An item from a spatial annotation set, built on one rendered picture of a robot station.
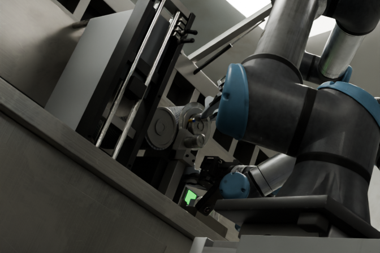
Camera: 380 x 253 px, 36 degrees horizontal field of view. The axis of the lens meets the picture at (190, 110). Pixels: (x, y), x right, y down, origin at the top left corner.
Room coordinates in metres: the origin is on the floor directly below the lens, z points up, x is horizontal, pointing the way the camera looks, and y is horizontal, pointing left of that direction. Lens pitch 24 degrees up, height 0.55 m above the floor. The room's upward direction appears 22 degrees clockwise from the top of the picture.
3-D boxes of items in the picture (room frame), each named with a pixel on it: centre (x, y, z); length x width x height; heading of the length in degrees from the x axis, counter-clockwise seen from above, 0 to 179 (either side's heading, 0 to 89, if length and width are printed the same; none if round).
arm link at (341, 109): (0.84, -0.23, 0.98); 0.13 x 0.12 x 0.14; 82
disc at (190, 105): (1.67, -0.03, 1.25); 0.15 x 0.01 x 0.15; 132
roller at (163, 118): (1.68, 0.14, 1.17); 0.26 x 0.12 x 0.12; 42
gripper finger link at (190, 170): (1.69, -0.07, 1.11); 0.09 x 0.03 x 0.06; 43
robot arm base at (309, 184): (0.84, -0.24, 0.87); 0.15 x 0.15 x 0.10
